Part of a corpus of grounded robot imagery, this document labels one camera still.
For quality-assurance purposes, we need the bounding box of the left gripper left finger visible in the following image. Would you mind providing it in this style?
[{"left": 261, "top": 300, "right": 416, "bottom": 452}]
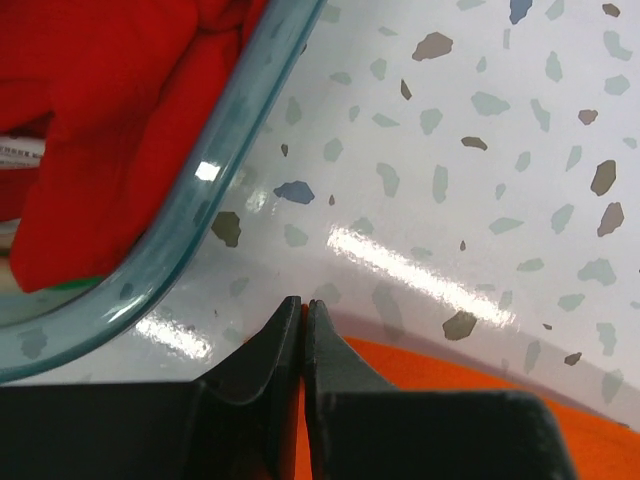
[{"left": 1, "top": 297, "right": 301, "bottom": 479}]

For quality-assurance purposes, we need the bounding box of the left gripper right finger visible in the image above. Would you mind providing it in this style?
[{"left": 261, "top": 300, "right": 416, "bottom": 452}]
[{"left": 304, "top": 300, "right": 577, "bottom": 479}]

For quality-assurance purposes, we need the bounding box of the teal plastic basket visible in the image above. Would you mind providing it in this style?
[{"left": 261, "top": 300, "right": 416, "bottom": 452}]
[{"left": 1, "top": 1, "right": 324, "bottom": 383}]

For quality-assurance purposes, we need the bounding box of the beige garment in basket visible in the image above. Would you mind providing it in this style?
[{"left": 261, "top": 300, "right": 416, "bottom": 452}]
[{"left": 0, "top": 219, "right": 21, "bottom": 294}]

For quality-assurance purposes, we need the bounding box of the red t-shirt in basket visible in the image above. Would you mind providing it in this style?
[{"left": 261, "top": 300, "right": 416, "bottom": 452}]
[{"left": 1, "top": 1, "right": 265, "bottom": 293}]

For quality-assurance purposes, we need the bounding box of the green garment in basket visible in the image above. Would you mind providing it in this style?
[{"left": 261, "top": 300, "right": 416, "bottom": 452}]
[{"left": 49, "top": 277, "right": 103, "bottom": 291}]

